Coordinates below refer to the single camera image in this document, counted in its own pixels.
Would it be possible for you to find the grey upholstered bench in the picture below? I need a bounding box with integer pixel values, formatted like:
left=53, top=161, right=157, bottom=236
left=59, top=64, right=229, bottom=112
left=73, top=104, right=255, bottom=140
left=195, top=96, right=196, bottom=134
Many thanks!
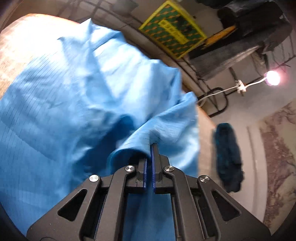
left=192, top=44, right=262, bottom=80

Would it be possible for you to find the dark clothes pile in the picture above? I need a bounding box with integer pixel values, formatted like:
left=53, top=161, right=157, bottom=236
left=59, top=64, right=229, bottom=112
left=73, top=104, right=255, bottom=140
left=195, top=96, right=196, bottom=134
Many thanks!
left=217, top=0, right=293, bottom=51

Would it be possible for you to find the marble patterned mat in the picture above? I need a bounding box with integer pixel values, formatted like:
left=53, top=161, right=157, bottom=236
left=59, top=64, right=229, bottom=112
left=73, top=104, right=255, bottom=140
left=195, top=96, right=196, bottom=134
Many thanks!
left=259, top=100, right=296, bottom=232

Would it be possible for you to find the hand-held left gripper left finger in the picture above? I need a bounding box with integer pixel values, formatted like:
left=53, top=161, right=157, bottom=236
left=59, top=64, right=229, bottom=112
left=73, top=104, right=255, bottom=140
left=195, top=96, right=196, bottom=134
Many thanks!
left=26, top=158, right=148, bottom=241

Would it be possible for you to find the orange object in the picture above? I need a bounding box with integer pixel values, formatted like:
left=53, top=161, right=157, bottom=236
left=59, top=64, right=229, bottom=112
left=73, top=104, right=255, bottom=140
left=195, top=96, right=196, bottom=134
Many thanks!
left=205, top=26, right=236, bottom=45

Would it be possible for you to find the black metal tube frame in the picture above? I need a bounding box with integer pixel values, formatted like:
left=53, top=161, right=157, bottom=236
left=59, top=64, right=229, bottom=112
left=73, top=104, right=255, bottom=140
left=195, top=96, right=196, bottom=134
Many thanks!
left=203, top=87, right=229, bottom=117

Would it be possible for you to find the dark teal cloth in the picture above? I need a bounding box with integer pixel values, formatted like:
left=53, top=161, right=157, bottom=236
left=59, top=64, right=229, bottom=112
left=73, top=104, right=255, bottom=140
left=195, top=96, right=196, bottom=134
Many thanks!
left=213, top=123, right=245, bottom=193

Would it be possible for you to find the small pink glowing lamp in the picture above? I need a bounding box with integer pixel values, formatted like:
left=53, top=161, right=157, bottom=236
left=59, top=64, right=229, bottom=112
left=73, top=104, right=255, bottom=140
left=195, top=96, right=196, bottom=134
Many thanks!
left=264, top=70, right=281, bottom=86

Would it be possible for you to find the blue striped garment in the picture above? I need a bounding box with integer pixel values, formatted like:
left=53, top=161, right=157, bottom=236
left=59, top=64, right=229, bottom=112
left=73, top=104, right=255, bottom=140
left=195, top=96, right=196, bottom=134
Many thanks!
left=0, top=19, right=200, bottom=241

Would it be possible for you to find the yellow and green crate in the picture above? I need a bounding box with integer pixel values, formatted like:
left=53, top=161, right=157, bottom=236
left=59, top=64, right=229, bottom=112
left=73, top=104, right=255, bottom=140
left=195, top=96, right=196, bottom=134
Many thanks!
left=138, top=0, right=207, bottom=59

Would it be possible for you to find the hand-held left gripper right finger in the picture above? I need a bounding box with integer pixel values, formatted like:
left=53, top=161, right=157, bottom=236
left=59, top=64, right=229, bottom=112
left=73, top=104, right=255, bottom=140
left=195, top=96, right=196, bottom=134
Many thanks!
left=151, top=143, right=271, bottom=241

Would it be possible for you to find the white cable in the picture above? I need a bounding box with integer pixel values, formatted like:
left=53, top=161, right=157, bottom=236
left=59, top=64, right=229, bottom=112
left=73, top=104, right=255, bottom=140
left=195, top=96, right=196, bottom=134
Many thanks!
left=196, top=77, right=266, bottom=107

